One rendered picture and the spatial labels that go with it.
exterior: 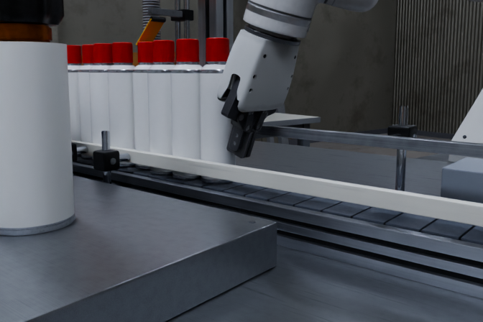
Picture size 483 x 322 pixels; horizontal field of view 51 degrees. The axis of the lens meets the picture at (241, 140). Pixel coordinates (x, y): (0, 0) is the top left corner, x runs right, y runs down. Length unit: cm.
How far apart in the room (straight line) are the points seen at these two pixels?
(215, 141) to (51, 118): 26
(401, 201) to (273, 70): 23
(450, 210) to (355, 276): 12
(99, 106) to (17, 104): 39
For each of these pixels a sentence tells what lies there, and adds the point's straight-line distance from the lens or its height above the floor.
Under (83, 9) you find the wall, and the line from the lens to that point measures 543.
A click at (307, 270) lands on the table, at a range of 56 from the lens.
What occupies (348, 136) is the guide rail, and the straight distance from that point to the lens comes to 66.
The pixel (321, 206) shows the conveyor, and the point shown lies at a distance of 62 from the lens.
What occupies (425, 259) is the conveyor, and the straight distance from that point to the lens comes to 55.
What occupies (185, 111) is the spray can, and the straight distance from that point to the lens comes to 74.
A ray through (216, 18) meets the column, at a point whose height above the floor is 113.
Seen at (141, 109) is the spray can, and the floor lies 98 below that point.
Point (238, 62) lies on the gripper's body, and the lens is 64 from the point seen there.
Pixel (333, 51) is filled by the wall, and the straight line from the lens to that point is 762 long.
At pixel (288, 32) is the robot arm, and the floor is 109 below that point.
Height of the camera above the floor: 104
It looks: 8 degrees down
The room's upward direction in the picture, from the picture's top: straight up
